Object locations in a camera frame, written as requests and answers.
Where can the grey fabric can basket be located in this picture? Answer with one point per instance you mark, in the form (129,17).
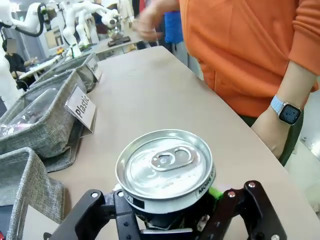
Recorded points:
(30,180)

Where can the seated person in black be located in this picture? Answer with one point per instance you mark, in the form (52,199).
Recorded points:
(13,62)

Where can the crushed red soda can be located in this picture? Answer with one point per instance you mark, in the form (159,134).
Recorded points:
(1,235)

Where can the white Plastic label sign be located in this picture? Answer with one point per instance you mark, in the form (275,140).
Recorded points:
(81,106)

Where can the person's right hand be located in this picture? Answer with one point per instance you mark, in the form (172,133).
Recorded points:
(152,23)

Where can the clear plastic container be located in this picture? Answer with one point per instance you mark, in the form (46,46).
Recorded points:
(40,105)

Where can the silver top black can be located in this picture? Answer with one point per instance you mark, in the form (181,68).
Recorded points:
(162,160)

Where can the grey fabric plastic basket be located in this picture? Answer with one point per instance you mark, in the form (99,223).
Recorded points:
(37,140)

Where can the blue fabric garment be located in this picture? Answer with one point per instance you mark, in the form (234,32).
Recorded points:
(173,26)

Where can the white Bottle label sign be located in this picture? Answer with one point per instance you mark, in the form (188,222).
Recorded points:
(95,69)

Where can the grey fabric bottle basket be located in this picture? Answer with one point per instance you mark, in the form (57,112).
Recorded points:
(85,75)

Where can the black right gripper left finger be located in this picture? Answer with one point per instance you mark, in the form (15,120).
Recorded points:
(85,207)

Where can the person's left forearm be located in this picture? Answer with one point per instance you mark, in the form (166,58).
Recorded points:
(297,80)

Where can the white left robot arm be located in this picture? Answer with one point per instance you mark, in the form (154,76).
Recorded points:
(25,20)

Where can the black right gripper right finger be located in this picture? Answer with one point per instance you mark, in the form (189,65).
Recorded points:
(257,207)

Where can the person's left hand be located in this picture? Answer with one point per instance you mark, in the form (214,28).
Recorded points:
(271,132)

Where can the white Can label sign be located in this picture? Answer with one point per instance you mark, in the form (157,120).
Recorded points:
(40,222)

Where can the black tray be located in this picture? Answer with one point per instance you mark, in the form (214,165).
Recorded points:
(119,41)

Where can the person in orange hoodie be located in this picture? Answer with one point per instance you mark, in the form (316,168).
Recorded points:
(237,50)

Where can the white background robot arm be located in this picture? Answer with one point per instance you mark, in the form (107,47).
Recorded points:
(100,12)
(70,30)

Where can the blue band smartwatch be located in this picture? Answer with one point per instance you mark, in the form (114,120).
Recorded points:
(288,112)

